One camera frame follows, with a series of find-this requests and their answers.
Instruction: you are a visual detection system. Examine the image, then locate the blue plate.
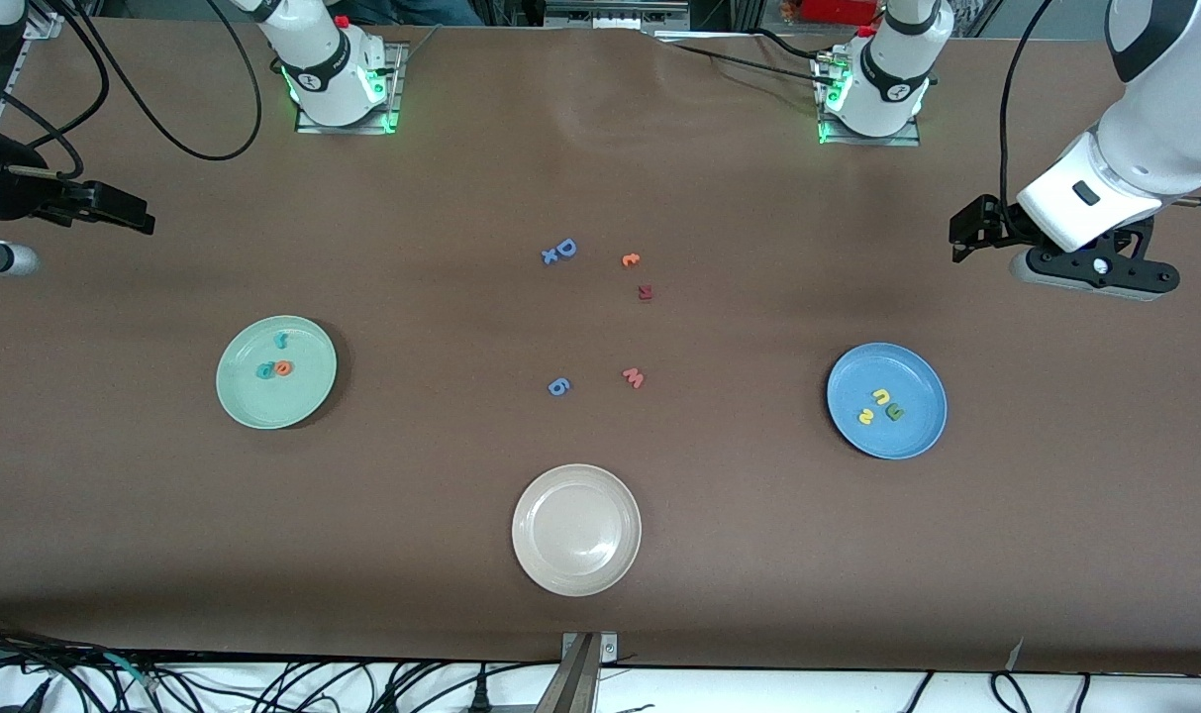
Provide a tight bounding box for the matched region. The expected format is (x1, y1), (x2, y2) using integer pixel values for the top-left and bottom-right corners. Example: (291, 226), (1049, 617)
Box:
(826, 343), (949, 460)

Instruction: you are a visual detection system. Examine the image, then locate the mint green plate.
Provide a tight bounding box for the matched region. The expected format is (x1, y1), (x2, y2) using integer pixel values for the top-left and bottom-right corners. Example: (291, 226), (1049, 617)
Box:
(216, 315), (339, 431)

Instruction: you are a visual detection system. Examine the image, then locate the red box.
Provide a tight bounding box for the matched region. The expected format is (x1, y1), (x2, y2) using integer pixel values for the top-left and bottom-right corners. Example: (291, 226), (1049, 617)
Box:
(798, 0), (883, 26)

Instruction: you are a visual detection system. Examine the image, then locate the person in blue jeans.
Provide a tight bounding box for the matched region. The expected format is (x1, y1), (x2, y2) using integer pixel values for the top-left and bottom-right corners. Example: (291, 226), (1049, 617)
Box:
(343, 0), (482, 26)

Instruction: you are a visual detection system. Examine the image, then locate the brown table cover mat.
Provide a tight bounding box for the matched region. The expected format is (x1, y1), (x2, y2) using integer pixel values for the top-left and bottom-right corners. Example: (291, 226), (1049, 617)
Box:
(0, 18), (1201, 676)

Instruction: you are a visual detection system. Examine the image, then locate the grey metal fixture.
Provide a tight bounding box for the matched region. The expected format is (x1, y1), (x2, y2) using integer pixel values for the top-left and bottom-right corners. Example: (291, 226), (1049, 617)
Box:
(546, 0), (690, 31)

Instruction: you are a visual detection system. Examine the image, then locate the beige plate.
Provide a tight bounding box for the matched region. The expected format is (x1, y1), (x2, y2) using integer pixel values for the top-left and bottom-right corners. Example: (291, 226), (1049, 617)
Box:
(511, 463), (643, 597)

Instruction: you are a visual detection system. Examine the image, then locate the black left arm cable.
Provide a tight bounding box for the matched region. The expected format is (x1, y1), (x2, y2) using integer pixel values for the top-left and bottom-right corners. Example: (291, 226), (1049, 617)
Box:
(999, 0), (1058, 214)

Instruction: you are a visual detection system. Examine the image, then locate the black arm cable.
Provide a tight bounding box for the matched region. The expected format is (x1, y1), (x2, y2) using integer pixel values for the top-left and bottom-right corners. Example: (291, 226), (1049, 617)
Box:
(0, 0), (264, 184)
(999, 0), (1058, 214)

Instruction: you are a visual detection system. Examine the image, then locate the aluminium table corner rail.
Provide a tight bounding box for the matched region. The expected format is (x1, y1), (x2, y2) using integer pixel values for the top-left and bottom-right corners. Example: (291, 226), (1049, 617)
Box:
(0, 0), (63, 112)

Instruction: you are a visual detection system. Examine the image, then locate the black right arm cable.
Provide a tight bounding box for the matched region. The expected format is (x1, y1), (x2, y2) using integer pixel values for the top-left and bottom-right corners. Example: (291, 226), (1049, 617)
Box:
(0, 0), (264, 184)

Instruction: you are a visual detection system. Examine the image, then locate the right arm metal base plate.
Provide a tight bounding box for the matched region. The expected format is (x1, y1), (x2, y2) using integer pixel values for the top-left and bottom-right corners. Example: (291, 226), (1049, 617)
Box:
(295, 42), (404, 136)

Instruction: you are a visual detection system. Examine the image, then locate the short black table cable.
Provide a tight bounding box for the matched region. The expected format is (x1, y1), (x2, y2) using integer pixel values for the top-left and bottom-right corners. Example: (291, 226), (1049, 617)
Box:
(744, 28), (834, 62)

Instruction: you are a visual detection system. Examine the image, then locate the long black table cable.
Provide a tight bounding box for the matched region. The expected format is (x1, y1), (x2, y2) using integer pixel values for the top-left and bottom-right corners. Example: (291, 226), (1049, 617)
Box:
(656, 38), (839, 88)

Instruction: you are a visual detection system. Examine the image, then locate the teal cable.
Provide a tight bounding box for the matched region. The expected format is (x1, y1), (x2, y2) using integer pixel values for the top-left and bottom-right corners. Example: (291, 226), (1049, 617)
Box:
(103, 651), (163, 692)

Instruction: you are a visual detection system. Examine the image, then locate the black cable connector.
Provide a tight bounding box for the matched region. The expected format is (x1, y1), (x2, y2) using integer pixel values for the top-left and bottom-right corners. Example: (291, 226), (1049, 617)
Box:
(0, 678), (53, 713)

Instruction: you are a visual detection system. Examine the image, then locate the aluminium profile bracket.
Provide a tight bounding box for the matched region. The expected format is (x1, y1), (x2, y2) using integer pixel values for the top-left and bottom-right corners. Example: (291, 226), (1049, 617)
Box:
(533, 631), (619, 713)

